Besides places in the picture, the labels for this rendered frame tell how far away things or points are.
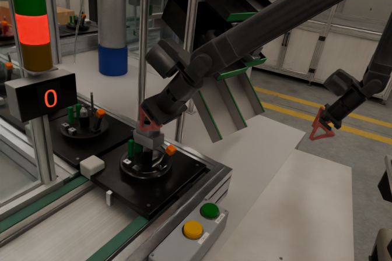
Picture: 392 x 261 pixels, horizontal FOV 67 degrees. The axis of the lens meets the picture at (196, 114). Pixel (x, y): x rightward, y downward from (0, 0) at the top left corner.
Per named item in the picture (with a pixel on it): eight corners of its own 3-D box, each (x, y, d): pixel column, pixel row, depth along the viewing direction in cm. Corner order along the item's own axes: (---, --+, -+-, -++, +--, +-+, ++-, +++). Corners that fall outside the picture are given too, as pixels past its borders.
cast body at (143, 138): (164, 143, 76) (164, 119, 73) (153, 150, 72) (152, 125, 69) (140, 133, 80) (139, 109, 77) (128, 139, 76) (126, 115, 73)
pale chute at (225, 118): (238, 130, 99) (247, 126, 96) (212, 143, 90) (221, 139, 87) (203, 56, 101) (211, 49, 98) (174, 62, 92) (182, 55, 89)
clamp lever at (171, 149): (167, 166, 76) (177, 148, 72) (161, 170, 75) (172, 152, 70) (157, 157, 77) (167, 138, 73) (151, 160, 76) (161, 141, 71)
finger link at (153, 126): (125, 121, 71) (143, 99, 65) (146, 112, 76) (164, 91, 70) (142, 144, 70) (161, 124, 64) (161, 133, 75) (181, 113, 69)
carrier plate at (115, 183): (206, 170, 84) (206, 164, 83) (149, 221, 66) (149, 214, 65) (143, 137, 95) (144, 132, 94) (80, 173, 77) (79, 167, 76)
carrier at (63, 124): (140, 136, 96) (141, 101, 90) (76, 171, 77) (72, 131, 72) (91, 110, 107) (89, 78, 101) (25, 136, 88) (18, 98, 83)
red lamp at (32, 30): (55, 42, 55) (52, 15, 53) (29, 46, 52) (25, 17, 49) (40, 36, 58) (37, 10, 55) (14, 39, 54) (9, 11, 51)
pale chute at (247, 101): (256, 115, 110) (265, 111, 107) (234, 126, 101) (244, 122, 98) (224, 49, 112) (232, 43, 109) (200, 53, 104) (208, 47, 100)
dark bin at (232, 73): (244, 73, 90) (258, 55, 85) (217, 81, 82) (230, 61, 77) (191, 16, 100) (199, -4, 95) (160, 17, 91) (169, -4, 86)
